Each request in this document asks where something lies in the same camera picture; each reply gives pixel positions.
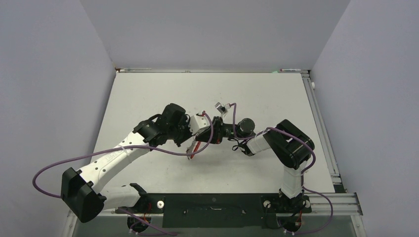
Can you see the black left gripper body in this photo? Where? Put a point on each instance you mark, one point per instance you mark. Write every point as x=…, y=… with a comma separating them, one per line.
x=179, y=133

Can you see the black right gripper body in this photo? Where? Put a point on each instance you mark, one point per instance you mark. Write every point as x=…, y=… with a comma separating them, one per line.
x=228, y=130

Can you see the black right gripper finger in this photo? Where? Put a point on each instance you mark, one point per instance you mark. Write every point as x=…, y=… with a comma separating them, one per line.
x=205, y=136
x=216, y=123

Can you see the steel key holder red handle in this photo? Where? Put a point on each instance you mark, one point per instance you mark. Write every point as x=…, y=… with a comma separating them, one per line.
x=192, y=149

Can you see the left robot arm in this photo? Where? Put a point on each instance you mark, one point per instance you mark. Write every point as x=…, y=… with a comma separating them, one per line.
x=84, y=191

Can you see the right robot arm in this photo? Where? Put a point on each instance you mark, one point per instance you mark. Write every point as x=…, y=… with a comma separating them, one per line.
x=291, y=146

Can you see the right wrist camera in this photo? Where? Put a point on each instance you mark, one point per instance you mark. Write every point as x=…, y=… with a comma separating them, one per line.
x=222, y=108

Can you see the black mounting base plate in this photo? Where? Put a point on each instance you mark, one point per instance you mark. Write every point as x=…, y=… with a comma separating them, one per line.
x=219, y=210

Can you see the aluminium frame rail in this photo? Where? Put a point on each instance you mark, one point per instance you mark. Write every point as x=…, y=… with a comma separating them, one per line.
x=337, y=203

